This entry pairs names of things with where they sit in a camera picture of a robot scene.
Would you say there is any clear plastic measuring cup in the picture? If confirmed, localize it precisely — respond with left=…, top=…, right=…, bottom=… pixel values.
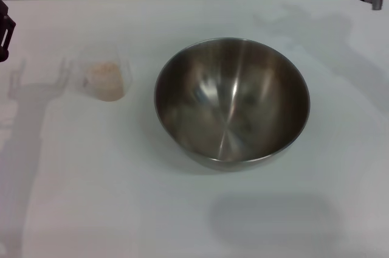
left=68, top=45, right=134, bottom=103

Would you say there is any stainless steel mixing bowl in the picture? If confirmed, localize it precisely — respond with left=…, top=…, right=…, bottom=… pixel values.
left=153, top=37, right=311, bottom=172

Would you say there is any white rice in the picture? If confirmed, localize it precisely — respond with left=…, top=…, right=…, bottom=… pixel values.
left=84, top=60, right=125, bottom=102

